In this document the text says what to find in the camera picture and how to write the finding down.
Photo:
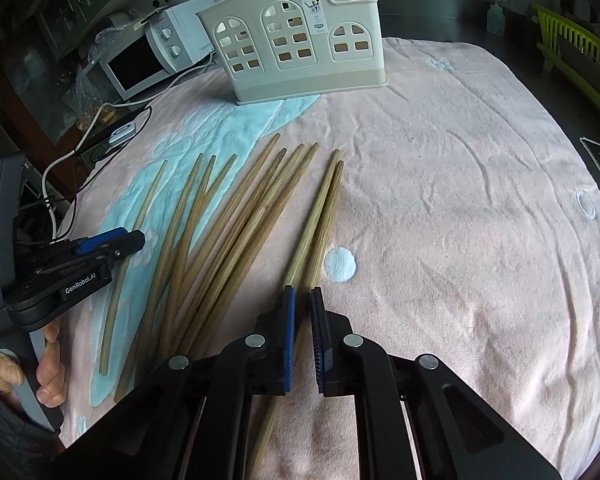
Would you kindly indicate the pink and teal towel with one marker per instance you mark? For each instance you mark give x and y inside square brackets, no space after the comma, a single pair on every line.
[467,226]

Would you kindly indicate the cream plastic utensil holder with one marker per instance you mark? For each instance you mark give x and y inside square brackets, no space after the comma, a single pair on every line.
[279,49]

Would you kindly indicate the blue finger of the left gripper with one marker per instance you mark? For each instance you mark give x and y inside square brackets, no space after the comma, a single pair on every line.
[109,254]
[86,245]

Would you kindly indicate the small white blue device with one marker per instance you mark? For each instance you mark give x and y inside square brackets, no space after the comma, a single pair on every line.
[122,134]

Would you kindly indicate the lime green dish rack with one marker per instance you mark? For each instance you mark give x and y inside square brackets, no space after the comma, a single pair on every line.
[572,49]

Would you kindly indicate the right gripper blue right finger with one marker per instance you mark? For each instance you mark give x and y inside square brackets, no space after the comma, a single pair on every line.
[319,336]

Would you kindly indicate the person's left hand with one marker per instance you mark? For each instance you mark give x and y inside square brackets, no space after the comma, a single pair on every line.
[51,374]

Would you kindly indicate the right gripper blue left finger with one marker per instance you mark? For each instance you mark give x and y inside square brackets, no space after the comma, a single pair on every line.
[289,313]

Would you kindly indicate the white microwave oven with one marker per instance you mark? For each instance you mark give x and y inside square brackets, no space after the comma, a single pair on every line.
[167,42]

